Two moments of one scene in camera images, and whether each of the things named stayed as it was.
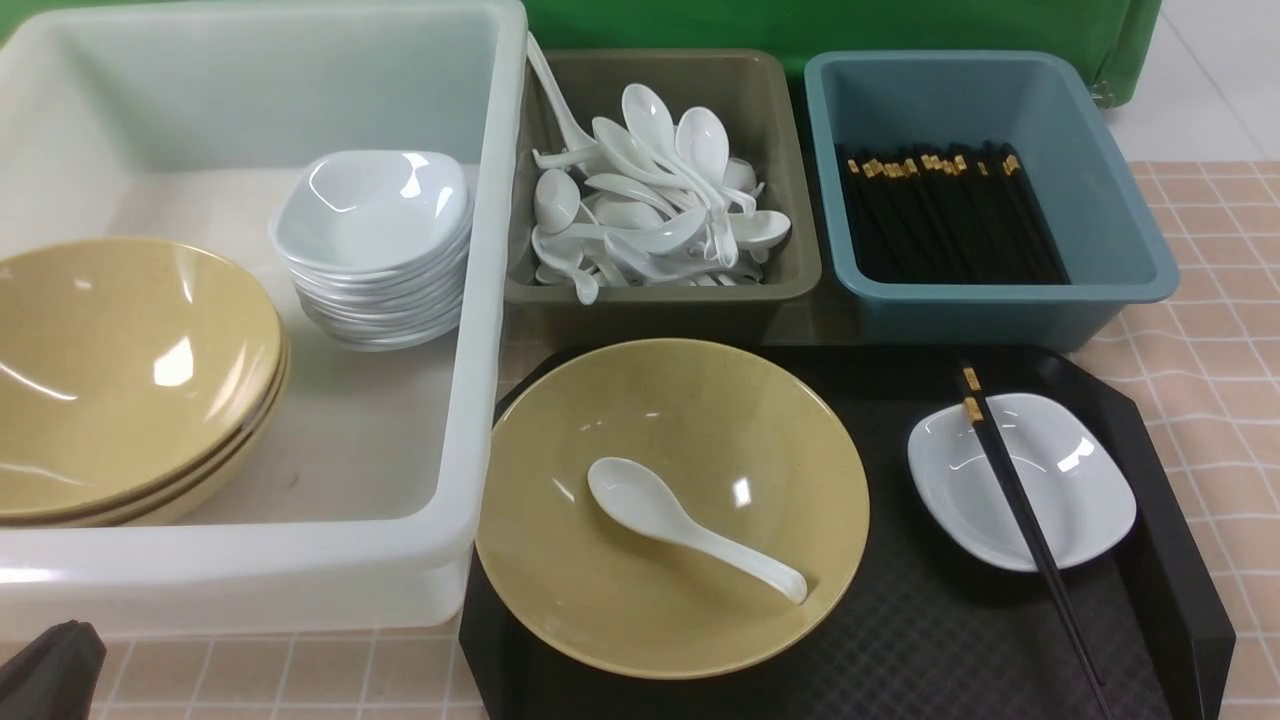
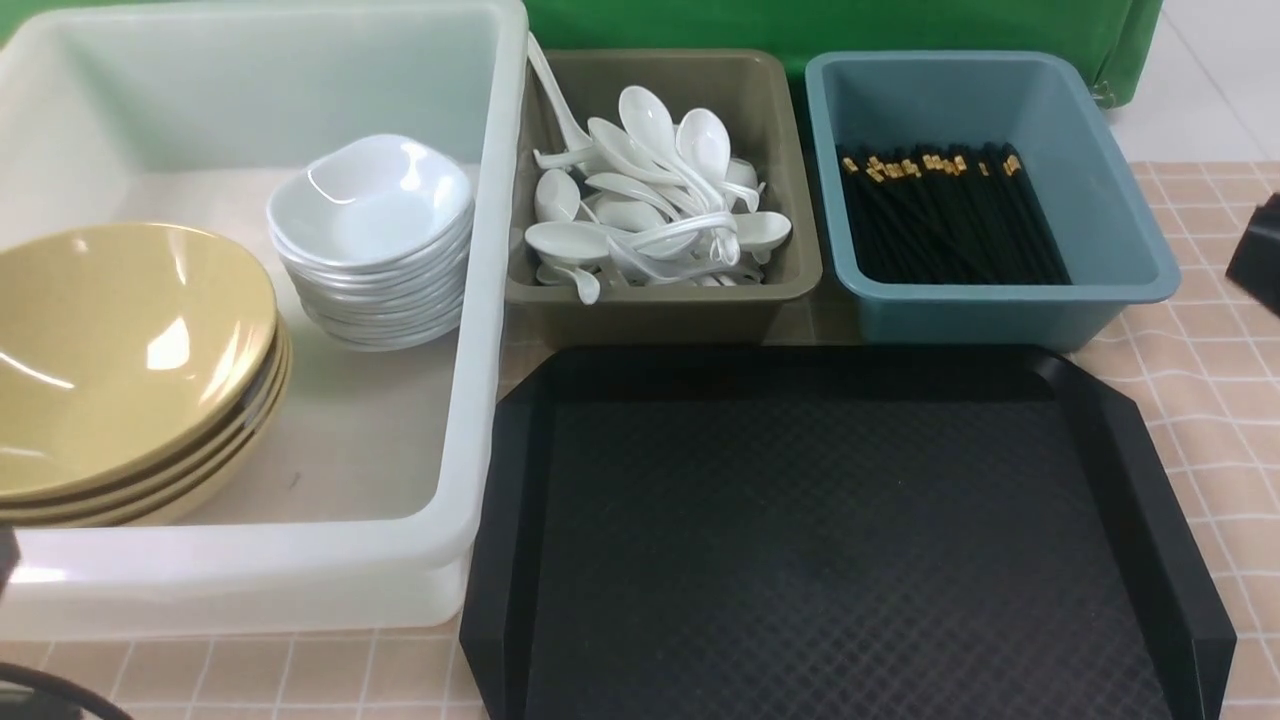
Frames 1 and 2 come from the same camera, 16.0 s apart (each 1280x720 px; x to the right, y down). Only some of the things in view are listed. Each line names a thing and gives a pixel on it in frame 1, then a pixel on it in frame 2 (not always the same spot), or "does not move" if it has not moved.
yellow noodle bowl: (671, 510) -> (123, 347)
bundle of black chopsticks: (947, 213) does not move
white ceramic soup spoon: (632, 498) -> (622, 246)
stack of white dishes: (379, 245) does not move
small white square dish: (1081, 499) -> (371, 202)
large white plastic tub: (178, 124) does not move
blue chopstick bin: (978, 201) does not move
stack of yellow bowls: (138, 382) does not move
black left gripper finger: (56, 677) -> (10, 555)
